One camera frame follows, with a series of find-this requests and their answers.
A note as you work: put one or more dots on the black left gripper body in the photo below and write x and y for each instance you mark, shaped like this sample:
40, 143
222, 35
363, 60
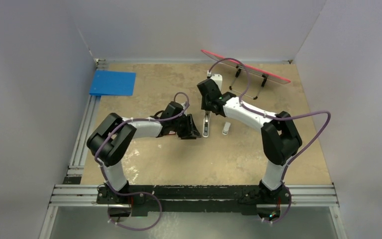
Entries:
183, 127

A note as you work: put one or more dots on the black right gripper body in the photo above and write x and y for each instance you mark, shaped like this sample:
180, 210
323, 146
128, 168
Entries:
205, 104

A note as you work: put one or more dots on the small white stapler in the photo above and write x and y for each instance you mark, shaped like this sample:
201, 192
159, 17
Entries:
226, 128

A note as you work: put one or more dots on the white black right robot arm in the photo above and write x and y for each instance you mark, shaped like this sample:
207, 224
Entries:
281, 140

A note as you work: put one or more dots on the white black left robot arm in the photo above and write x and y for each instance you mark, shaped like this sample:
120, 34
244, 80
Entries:
111, 139

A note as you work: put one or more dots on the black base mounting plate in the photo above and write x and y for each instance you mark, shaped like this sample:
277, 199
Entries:
248, 200

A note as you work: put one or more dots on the blue plastic board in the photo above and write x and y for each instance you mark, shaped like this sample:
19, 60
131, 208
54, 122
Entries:
112, 83

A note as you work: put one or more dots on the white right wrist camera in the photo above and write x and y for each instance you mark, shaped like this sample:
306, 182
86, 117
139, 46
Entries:
217, 78

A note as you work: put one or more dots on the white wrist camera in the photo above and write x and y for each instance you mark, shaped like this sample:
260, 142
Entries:
185, 107
217, 78

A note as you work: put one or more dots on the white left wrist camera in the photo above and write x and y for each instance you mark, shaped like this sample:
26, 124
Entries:
185, 107

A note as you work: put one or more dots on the black wire tablet stand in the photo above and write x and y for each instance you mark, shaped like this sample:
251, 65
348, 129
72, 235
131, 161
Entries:
258, 80

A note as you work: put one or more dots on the aluminium left rail frame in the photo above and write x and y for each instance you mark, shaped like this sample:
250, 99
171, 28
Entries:
80, 150

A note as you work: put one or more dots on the aluminium rail frame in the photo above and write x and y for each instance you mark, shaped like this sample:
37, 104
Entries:
80, 150
66, 195

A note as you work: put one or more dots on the aluminium front rail frame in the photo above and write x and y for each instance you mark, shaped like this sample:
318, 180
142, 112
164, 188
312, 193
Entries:
66, 195

